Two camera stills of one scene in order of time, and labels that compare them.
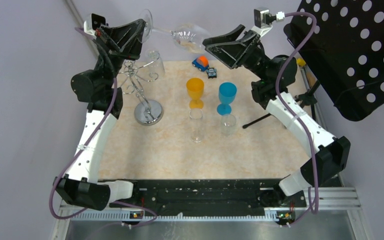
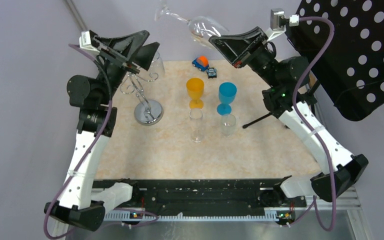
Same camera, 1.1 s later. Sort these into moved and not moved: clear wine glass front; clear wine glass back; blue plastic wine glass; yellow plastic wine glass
Moved: clear wine glass back
Not moved: yellow plastic wine glass; blue plastic wine glass; clear wine glass front
